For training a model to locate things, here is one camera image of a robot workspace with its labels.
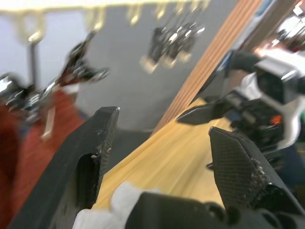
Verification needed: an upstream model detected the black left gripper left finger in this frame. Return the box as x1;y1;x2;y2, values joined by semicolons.
7;106;120;229

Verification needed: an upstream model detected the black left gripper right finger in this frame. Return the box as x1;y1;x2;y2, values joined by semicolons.
208;126;302;213

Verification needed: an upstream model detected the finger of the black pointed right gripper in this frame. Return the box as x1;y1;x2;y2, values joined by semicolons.
175;101;231;126

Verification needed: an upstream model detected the black metal hanger clip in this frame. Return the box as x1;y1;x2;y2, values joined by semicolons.
0;73;36;113
23;81;59;142
161;7;206;69
56;31;111;84
139;26;169;74

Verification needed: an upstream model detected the red sock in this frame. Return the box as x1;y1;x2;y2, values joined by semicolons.
0;90;87;229

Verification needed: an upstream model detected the orange slatted wooden panel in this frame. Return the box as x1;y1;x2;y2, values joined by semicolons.
152;0;263;137

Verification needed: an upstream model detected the white sock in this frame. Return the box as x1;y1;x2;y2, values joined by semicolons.
72;181;165;229

